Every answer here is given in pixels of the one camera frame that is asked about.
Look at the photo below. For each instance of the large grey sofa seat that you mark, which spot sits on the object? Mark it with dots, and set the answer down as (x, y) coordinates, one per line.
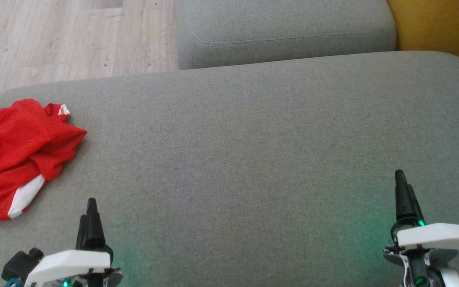
(253, 159)

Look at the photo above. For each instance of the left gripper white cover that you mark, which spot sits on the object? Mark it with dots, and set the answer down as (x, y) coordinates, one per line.
(70, 263)

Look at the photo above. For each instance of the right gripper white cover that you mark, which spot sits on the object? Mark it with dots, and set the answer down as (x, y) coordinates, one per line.
(432, 237)

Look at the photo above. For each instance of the small grey sofa cushion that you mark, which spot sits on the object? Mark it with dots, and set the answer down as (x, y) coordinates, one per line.
(285, 32)

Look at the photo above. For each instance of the yellow furniture panel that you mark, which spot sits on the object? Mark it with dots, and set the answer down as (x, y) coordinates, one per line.
(444, 28)

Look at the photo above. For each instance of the red shorts white stripe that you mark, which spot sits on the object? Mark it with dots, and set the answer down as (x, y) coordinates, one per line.
(18, 139)

